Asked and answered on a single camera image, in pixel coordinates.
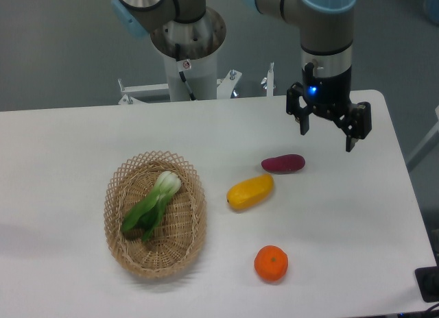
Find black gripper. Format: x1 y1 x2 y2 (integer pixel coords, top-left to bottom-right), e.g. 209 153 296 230
286 62 372 152

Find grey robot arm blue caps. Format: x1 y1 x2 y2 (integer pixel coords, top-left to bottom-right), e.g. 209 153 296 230
111 0 372 151

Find woven wicker basket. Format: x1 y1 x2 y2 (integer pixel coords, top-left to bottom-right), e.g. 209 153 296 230
104 151 206 279

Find purple sweet potato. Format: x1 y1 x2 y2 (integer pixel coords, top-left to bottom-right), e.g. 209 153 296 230
261 154 306 173

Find white table leg at right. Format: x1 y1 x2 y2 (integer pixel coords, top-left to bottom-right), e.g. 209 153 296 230
405 107 438 173

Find yellow mango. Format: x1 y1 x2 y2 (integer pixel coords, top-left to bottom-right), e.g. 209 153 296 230
226 174 274 210

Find orange tangerine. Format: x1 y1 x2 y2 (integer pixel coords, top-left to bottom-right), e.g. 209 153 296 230
254 245 289 282

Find black device at table edge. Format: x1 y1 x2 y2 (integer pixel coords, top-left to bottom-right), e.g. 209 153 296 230
414 266 438 303

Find green bok choy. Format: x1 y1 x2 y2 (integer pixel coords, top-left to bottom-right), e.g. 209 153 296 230
121 171 181 242

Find white metal base frame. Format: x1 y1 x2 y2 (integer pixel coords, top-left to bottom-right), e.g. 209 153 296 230
118 62 276 105

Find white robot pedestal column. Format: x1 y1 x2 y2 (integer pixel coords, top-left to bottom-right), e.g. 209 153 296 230
163 53 217 101

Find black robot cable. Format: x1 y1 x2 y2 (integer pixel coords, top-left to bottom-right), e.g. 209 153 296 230
174 42 199 101

